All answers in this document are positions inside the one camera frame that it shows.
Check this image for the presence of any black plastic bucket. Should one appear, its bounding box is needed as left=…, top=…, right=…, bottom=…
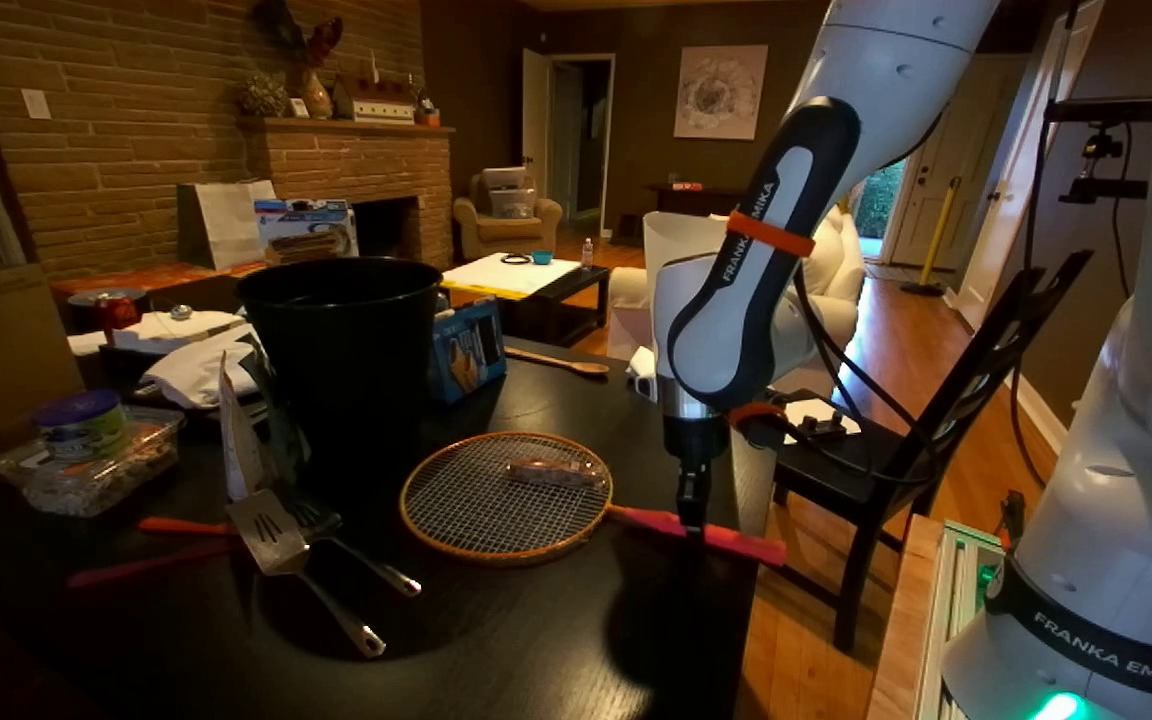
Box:
left=233, top=257, right=444, bottom=515

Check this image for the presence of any white sofa cushion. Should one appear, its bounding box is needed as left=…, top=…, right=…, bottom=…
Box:
left=810, top=207, right=874, bottom=315

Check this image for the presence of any dark coffee table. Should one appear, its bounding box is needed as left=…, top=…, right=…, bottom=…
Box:
left=440, top=248, right=613, bottom=347

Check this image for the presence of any long red handled utensil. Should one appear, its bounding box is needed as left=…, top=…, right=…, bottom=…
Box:
left=65, top=537, right=244, bottom=597

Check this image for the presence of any blue snack box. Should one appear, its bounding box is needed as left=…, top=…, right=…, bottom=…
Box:
left=428, top=301, right=514, bottom=406

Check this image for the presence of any short red handled utensil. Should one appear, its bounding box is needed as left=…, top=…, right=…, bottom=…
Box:
left=131, top=512, right=241, bottom=545

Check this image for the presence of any tan armchair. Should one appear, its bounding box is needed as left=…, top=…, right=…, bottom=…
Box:
left=452, top=164, right=570, bottom=262

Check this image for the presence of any wooden spoon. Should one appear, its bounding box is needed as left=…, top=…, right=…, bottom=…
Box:
left=500, top=335, right=634, bottom=385

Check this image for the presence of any vase with dried flowers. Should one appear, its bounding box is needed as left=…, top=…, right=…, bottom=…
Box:
left=251, top=0, right=350, bottom=119

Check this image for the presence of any jar with blue lid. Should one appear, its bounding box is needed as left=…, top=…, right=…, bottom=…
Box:
left=37, top=386, right=130, bottom=463

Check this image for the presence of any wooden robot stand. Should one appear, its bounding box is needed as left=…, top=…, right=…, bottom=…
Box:
left=870, top=515, right=1008, bottom=720

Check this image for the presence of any blue and white carton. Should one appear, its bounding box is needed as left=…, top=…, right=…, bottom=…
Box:
left=251, top=194, right=364, bottom=262

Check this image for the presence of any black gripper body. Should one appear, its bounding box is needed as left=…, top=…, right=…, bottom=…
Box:
left=662, top=400, right=728, bottom=472

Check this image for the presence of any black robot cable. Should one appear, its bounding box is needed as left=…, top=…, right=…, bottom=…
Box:
left=787, top=262, right=928, bottom=446

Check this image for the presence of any framed wall poster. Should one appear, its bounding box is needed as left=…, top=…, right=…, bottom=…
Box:
left=671, top=40, right=774, bottom=143

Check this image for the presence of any black wooden chair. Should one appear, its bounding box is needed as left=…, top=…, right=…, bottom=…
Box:
left=774, top=248, right=1092, bottom=655

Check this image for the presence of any slotted metal spatula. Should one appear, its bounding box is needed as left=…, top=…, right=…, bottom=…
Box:
left=223, top=486, right=394, bottom=665

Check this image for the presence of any brick fireplace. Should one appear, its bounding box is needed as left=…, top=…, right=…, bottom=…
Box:
left=244, top=117, right=458, bottom=271

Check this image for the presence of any white cloth pile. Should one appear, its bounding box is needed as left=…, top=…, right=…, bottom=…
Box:
left=107, top=309, right=270, bottom=412

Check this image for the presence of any orange racket with red handle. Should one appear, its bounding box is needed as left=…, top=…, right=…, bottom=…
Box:
left=395, top=426, right=791, bottom=572

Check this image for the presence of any white paper with black item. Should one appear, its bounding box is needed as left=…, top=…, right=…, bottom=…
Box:
left=775, top=397, right=870, bottom=446

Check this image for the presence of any white box on bench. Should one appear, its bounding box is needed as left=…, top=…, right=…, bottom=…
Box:
left=189, top=177, right=284, bottom=271

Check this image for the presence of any black camera tripod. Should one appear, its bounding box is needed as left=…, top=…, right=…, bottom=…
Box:
left=1036, top=0, right=1152, bottom=207

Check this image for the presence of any small shiny snack packet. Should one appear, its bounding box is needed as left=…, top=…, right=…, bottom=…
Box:
left=504, top=452, right=604, bottom=486

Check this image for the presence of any clear plastic food container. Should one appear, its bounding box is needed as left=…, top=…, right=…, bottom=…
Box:
left=0, top=405, right=189, bottom=518

